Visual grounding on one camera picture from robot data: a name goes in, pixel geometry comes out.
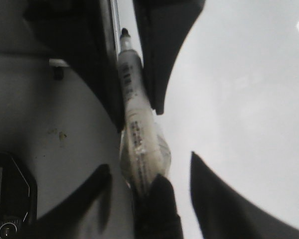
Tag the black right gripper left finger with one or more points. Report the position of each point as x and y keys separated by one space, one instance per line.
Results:
x=84 y=213

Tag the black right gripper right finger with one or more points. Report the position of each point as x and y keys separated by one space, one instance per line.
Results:
x=223 y=213

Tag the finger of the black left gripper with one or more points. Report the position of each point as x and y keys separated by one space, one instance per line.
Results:
x=163 y=26
x=80 y=32

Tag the white black whiteboard marker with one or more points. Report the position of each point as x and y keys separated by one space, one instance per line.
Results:
x=144 y=152

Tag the white glossy whiteboard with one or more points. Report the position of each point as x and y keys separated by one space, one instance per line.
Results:
x=233 y=99

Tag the black glossy camera module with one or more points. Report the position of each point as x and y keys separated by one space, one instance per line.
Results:
x=18 y=196

